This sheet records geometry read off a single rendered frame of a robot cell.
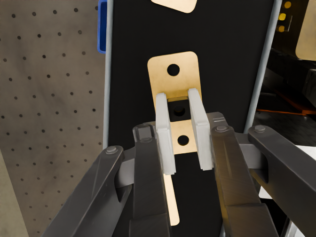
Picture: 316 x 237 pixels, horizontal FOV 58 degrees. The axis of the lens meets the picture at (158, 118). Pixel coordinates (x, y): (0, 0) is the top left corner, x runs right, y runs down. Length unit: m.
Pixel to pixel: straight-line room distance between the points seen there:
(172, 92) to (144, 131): 0.08
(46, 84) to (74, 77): 0.08
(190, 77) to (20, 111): 0.67
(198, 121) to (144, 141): 0.03
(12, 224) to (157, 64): 1.97
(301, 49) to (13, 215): 1.93
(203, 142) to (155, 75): 0.08
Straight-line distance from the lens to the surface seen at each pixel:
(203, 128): 0.16
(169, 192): 0.31
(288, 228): 0.60
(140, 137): 0.15
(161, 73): 0.22
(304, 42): 0.37
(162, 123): 0.16
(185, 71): 0.22
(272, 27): 0.26
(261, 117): 0.44
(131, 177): 0.15
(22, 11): 0.78
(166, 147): 0.16
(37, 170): 0.92
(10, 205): 2.04
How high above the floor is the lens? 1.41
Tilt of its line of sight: 68 degrees down
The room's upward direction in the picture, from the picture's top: 178 degrees counter-clockwise
